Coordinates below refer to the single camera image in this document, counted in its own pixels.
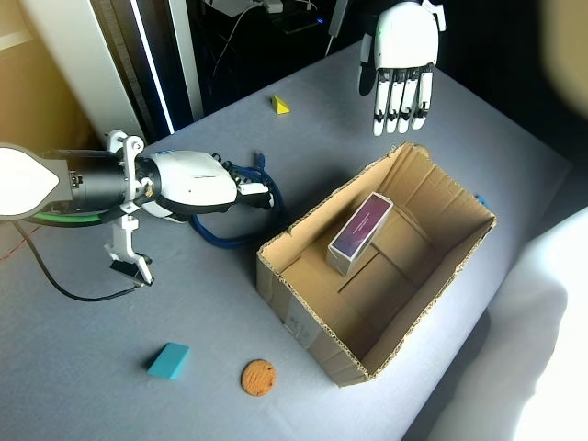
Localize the round brown cookie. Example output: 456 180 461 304
240 358 277 398

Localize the grey table cloth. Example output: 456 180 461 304
0 39 575 441

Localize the purple and grey box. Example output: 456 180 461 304
326 191 395 277

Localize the open brown cardboard box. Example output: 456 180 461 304
255 141 499 390

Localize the white cabinet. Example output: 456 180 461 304
20 0 204 148

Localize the black device with blue light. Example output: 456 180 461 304
270 11 325 36

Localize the blurred tan foreground object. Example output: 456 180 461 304
539 0 588 116

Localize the teal wedge block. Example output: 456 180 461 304
146 342 192 381

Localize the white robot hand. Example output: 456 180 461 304
145 149 273 217
357 2 441 137

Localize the blue cable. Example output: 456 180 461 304
190 150 287 251

